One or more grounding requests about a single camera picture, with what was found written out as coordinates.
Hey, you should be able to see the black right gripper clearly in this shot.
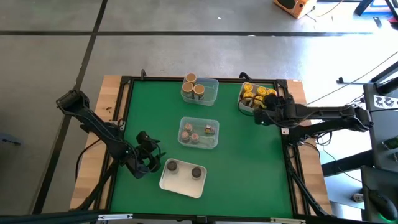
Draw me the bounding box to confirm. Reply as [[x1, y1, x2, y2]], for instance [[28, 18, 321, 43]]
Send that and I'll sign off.
[[252, 93, 296, 127]]

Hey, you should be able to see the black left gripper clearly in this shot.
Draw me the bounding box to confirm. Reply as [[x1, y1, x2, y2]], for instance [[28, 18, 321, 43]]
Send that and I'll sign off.
[[129, 130, 166, 180]]

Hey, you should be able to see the black lid herb jar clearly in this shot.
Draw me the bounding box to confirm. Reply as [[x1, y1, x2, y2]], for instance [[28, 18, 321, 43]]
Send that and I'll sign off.
[[190, 166, 203, 181], [166, 160, 180, 175]]

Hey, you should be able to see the white plastic bin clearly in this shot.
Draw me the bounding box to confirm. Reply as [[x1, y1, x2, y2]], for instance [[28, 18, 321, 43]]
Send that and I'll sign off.
[[238, 81, 278, 113], [159, 157, 208, 199]]

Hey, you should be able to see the clear plastic bin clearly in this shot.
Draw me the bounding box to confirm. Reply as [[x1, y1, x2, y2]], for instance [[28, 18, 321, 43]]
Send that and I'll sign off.
[[180, 77, 220, 106], [177, 116, 220, 150]]

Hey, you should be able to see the green table mat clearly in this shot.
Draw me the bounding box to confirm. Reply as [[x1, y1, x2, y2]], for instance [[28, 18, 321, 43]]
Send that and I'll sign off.
[[110, 80, 295, 218]]

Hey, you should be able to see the dark grey desk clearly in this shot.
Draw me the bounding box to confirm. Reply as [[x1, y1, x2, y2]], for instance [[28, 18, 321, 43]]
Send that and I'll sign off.
[[360, 82, 398, 224]]

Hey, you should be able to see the orange box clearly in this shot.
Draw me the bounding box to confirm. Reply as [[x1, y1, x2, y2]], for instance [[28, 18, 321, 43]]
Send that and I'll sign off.
[[273, 0, 318, 19]]

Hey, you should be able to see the white sheet black pattern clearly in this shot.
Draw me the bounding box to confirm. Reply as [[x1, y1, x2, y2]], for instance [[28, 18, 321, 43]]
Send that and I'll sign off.
[[374, 95, 398, 110]]

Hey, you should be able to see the device with green screen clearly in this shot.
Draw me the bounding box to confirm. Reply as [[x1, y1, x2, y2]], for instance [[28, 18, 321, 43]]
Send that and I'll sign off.
[[381, 136, 398, 162]]

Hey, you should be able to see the dark grey floor object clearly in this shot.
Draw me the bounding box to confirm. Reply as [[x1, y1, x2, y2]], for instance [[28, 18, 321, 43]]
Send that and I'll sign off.
[[0, 134, 24, 147]]

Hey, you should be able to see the black computer mouse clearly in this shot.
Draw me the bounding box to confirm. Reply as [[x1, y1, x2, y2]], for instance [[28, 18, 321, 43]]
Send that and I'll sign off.
[[368, 189, 398, 222]]

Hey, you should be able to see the silver metal bracket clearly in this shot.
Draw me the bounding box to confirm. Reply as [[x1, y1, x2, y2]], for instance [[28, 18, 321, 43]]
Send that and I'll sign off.
[[98, 213, 134, 222]]

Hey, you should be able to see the black aluminium table frame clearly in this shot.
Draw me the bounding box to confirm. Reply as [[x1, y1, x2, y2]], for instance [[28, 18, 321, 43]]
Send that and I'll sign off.
[[93, 73, 312, 219]]

